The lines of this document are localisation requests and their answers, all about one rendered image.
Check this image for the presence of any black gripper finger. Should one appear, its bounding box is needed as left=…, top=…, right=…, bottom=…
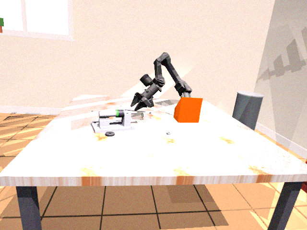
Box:
left=134, top=100, right=147, bottom=111
left=130, top=96, right=140, bottom=107

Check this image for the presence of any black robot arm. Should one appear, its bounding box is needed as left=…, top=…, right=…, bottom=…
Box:
left=140, top=52, right=192, bottom=98

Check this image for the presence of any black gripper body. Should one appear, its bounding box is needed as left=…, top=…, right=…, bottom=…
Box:
left=134, top=88, right=154, bottom=107

